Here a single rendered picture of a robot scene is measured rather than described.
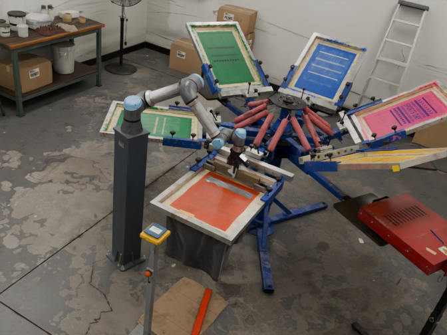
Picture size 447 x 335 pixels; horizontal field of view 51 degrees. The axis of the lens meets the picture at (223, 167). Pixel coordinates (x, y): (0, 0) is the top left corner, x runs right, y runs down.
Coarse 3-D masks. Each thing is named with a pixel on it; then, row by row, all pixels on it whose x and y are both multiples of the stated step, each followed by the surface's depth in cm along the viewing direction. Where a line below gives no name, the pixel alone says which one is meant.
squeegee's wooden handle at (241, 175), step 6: (216, 162) 327; (216, 168) 329; (222, 168) 327; (228, 168) 324; (228, 174) 326; (240, 174) 321; (246, 174) 319; (240, 180) 324; (246, 180) 321; (252, 180) 319; (258, 180) 316
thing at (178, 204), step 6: (210, 174) 332; (216, 174) 333; (204, 180) 324; (222, 180) 328; (228, 180) 329; (192, 186) 316; (198, 186) 317; (216, 186) 320; (186, 192) 309; (192, 192) 310; (180, 198) 303; (186, 198) 304; (174, 204) 296; (180, 204) 297; (186, 204) 298; (186, 210) 293; (192, 210) 294; (198, 210) 295
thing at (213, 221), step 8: (232, 184) 325; (240, 184) 327; (224, 192) 315; (232, 192) 317; (256, 192) 321; (248, 200) 312; (240, 208) 303; (200, 216) 290; (208, 216) 291; (232, 216) 294; (216, 224) 285; (224, 224) 286
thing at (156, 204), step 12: (216, 156) 347; (240, 168) 338; (180, 180) 314; (264, 180) 332; (168, 192) 300; (156, 204) 288; (264, 204) 307; (180, 216) 281; (252, 216) 292; (204, 228) 275; (240, 228) 280; (228, 240) 270
